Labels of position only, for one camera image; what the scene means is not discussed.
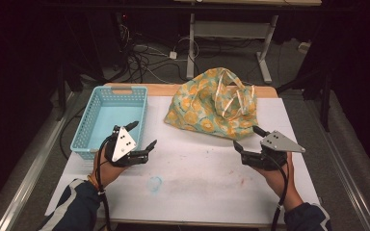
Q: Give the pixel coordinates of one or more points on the white table mat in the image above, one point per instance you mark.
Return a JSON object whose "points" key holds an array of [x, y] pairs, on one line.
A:
{"points": [[199, 173]]}

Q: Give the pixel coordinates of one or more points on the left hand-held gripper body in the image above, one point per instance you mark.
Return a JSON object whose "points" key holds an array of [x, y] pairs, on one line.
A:
{"points": [[123, 144]]}

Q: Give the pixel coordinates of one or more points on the person's right hand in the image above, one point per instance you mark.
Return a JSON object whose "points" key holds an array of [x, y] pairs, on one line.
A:
{"points": [[284, 183]]}

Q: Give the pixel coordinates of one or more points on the metal floor rail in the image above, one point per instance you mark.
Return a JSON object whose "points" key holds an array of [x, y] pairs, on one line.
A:
{"points": [[343, 166], [29, 179]]}

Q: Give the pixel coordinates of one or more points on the white power adapter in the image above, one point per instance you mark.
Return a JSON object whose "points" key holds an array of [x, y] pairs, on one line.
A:
{"points": [[173, 55]]}

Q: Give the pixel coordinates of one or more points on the person's left hand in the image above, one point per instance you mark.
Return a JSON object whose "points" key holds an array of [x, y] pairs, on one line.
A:
{"points": [[107, 174]]}

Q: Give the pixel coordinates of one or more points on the wooden table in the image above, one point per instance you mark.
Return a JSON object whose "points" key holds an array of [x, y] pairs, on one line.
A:
{"points": [[160, 89]]}

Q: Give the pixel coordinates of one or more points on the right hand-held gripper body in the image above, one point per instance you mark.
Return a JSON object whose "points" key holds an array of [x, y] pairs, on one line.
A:
{"points": [[277, 142]]}

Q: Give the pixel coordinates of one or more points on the light blue plastic basket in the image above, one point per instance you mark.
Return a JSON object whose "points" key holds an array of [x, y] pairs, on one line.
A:
{"points": [[109, 112]]}

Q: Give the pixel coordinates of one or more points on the small white floor box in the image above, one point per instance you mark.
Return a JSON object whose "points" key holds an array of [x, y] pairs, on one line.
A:
{"points": [[303, 47]]}

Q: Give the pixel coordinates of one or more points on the orange print cloth bag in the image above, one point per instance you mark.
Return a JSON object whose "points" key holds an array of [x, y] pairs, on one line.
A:
{"points": [[202, 109]]}

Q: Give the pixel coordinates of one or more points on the white metal desk frame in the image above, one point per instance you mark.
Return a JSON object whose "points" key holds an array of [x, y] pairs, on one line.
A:
{"points": [[228, 29]]}

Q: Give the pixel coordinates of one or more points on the dark metal stand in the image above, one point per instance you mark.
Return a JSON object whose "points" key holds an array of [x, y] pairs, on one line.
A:
{"points": [[61, 96]]}

